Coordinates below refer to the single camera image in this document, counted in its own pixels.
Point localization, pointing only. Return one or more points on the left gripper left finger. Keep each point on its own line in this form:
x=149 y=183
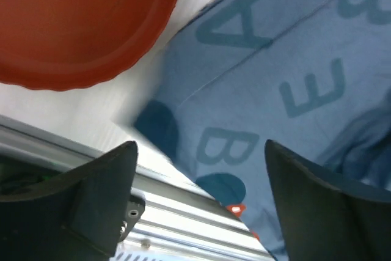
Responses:
x=76 y=215

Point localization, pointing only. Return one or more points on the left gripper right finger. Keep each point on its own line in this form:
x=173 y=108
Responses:
x=324 y=215

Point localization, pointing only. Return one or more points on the blue letter-print cloth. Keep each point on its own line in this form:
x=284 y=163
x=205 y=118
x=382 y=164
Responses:
x=313 y=75

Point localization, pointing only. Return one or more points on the red plastic plate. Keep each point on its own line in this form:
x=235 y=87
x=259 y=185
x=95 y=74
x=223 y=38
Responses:
x=69 y=44

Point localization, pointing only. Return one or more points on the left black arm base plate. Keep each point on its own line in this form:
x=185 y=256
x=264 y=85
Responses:
x=134 y=210

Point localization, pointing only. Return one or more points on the aluminium mounting rail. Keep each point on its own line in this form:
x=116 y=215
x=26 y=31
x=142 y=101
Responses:
x=179 y=220

